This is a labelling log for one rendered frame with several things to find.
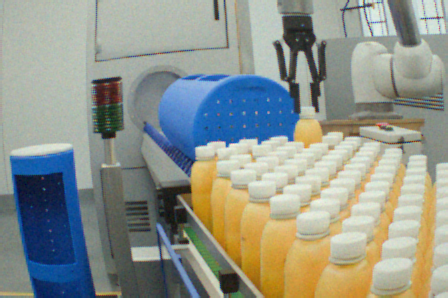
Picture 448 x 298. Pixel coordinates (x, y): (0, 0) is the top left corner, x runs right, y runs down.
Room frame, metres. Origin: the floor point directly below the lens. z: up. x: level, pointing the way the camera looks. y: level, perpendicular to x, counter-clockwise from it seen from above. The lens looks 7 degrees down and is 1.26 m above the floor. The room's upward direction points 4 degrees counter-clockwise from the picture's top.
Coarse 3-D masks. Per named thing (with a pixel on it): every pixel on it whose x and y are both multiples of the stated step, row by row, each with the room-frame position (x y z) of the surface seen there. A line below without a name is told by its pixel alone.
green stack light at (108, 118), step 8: (120, 104) 1.21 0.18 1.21; (96, 112) 1.19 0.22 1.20; (104, 112) 1.19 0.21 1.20; (112, 112) 1.19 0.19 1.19; (120, 112) 1.20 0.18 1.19; (96, 120) 1.19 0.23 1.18; (104, 120) 1.19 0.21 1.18; (112, 120) 1.19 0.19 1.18; (120, 120) 1.20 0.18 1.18; (96, 128) 1.19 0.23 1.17; (104, 128) 1.19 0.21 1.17; (112, 128) 1.19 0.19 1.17; (120, 128) 1.20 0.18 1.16
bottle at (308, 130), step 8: (304, 120) 1.54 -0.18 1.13; (312, 120) 1.54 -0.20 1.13; (296, 128) 1.55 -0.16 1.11; (304, 128) 1.53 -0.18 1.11; (312, 128) 1.53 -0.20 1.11; (320, 128) 1.55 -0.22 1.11; (296, 136) 1.55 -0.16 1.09; (304, 136) 1.53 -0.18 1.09; (312, 136) 1.53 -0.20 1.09; (320, 136) 1.54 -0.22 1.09; (304, 144) 1.53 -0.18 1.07
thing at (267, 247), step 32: (320, 160) 1.29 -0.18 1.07; (224, 192) 1.19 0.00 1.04; (320, 192) 0.98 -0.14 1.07; (224, 224) 1.18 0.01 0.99; (256, 224) 0.95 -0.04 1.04; (288, 224) 0.83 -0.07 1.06; (384, 224) 0.79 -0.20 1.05; (256, 256) 0.95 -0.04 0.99; (288, 256) 0.73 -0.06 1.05; (320, 256) 0.71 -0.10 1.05; (416, 256) 0.61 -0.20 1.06; (288, 288) 0.72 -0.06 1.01; (320, 288) 0.61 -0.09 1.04; (352, 288) 0.59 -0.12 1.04; (416, 288) 0.54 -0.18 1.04
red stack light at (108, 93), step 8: (96, 88) 1.19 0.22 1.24; (104, 88) 1.19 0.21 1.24; (112, 88) 1.19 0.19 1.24; (120, 88) 1.21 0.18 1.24; (96, 96) 1.19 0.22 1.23; (104, 96) 1.19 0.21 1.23; (112, 96) 1.19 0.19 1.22; (120, 96) 1.21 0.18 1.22; (96, 104) 1.19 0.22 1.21; (104, 104) 1.19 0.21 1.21; (112, 104) 1.19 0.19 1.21
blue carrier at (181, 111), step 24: (168, 96) 2.36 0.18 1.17; (192, 96) 1.87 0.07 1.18; (216, 96) 1.69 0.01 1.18; (240, 96) 1.71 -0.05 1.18; (264, 96) 1.72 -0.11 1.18; (288, 96) 1.73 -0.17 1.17; (168, 120) 2.20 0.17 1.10; (192, 120) 1.71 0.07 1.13; (216, 120) 1.69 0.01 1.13; (240, 120) 1.70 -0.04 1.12; (264, 120) 1.72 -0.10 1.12; (288, 120) 1.73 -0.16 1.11; (192, 144) 1.71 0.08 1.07
